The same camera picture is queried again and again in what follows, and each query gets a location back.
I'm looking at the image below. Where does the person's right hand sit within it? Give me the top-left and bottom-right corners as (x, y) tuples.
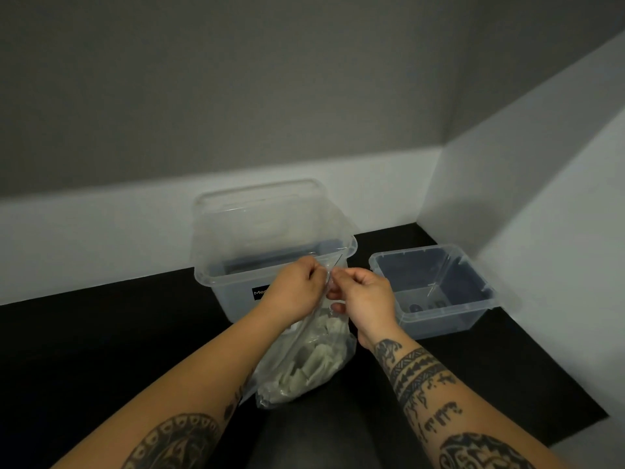
(326, 266), (404, 350)

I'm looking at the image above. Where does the person's left hand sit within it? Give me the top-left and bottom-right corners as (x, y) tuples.
(261, 255), (328, 323)

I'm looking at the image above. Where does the clear plastic bag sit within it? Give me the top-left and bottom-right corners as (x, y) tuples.
(242, 248), (357, 411)

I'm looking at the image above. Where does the small clear plastic bin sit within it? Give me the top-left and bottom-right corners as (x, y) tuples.
(368, 244), (499, 340)

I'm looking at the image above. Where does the person's left forearm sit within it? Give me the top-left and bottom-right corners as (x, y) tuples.
(51, 307), (294, 469)

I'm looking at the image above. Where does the person's right forearm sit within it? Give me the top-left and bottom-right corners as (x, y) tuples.
(359, 326), (577, 469)

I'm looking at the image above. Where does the large clear storage box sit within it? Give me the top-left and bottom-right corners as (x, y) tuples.
(193, 234), (358, 324)

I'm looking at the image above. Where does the clear storage box lid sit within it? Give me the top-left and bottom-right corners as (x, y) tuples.
(193, 179), (356, 277)

